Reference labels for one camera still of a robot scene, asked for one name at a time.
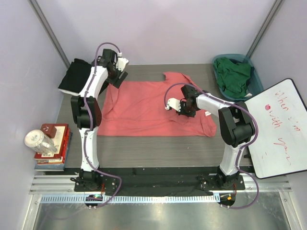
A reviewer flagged stack of books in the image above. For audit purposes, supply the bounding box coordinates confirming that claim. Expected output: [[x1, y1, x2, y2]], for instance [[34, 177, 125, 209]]
[[34, 123, 72, 172]]

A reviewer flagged left aluminium corner post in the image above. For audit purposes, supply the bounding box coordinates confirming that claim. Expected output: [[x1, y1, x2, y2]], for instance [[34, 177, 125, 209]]
[[28, 0, 70, 69]]

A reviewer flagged red t shirt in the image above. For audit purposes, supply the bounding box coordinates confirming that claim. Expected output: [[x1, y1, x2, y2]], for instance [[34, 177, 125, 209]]
[[98, 72, 217, 137]]

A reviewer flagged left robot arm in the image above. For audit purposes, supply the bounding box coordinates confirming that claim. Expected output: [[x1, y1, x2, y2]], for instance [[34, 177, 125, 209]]
[[71, 49, 129, 191]]

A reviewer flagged blue plastic bin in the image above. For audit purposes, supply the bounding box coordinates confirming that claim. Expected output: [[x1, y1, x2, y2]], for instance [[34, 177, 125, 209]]
[[213, 54, 263, 102]]

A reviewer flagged green t shirt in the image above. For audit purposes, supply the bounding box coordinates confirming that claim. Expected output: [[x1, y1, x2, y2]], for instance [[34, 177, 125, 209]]
[[213, 57, 251, 99]]

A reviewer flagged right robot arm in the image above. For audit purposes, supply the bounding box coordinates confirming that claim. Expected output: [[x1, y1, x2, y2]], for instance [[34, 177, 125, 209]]
[[177, 85, 256, 189]]

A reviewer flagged small red box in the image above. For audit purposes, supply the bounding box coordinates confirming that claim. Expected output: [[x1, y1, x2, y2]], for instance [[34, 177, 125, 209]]
[[40, 123, 57, 138]]

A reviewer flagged right aluminium corner post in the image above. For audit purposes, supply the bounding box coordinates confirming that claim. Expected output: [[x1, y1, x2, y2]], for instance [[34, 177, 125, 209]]
[[246, 0, 285, 58]]

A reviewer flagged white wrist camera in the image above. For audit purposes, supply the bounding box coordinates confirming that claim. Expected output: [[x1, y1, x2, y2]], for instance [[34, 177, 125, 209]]
[[116, 57, 129, 72], [165, 98, 181, 113]]

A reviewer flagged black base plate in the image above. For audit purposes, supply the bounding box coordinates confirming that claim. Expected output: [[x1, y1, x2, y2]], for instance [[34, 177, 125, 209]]
[[71, 167, 245, 196]]

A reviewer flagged clear plastic jar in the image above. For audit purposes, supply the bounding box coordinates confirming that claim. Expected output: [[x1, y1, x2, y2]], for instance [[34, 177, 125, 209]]
[[24, 129, 57, 154]]

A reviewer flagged white whiteboard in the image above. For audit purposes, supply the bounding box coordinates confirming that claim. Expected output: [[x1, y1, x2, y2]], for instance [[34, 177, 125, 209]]
[[245, 79, 307, 179]]

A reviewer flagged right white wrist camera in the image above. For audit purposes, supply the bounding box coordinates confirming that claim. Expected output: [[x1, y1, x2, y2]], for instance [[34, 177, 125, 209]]
[[165, 98, 181, 113]]

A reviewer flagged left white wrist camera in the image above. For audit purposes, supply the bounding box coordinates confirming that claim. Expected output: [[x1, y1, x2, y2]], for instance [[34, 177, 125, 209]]
[[116, 57, 129, 72]]

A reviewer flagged aluminium rail frame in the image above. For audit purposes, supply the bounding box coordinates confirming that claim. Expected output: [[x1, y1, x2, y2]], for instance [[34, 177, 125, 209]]
[[23, 174, 303, 230]]

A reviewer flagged white folded t shirt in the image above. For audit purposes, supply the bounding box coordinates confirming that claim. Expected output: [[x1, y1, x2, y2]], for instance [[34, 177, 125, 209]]
[[59, 89, 79, 96]]

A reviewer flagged black folded t shirt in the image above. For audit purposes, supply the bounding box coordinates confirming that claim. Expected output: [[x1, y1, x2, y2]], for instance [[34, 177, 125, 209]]
[[58, 58, 92, 93]]

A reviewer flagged aluminium corner post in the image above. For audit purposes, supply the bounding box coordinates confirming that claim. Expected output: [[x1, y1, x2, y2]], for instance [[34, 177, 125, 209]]
[[28, 0, 70, 69], [246, 0, 285, 58]]

